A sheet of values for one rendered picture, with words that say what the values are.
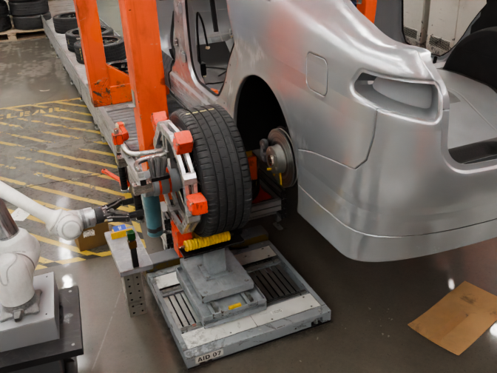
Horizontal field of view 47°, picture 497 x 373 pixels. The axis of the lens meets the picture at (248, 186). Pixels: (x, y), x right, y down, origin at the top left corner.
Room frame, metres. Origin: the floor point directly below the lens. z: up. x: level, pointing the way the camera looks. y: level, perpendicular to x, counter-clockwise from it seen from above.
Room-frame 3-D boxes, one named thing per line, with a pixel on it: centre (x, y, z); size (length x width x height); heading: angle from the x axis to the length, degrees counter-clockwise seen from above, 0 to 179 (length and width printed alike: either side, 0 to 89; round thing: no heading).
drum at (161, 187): (2.55, 0.43, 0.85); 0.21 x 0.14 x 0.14; 112
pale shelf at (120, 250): (2.57, 0.67, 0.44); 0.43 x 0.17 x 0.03; 22
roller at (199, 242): (2.50, 0.23, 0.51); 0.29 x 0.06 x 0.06; 112
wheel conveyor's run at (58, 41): (9.59, 2.76, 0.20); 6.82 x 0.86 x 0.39; 22
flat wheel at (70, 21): (9.37, 2.67, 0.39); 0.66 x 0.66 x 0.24
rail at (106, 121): (4.19, 0.97, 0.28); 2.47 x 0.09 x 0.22; 22
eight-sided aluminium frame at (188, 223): (2.58, 0.37, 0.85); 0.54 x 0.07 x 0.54; 22
